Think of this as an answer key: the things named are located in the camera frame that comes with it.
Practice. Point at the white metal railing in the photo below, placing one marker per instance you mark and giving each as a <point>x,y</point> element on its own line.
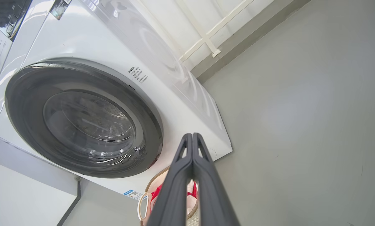
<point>206,37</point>

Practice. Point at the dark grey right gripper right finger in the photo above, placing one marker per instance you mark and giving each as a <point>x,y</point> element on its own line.
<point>212,197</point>

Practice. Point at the white front-load washing machine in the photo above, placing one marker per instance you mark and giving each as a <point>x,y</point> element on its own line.
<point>175,103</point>

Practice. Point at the cream basket with brown rim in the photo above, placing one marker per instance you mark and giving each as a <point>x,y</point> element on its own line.
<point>143,204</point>

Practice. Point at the grey washing machine door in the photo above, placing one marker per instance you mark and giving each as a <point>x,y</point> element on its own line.
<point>24,110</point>

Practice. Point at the red and white garment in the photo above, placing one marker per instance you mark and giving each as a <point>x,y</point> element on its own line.
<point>156,194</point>

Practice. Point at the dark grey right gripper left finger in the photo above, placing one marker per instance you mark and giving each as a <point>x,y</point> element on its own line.
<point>175,194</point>

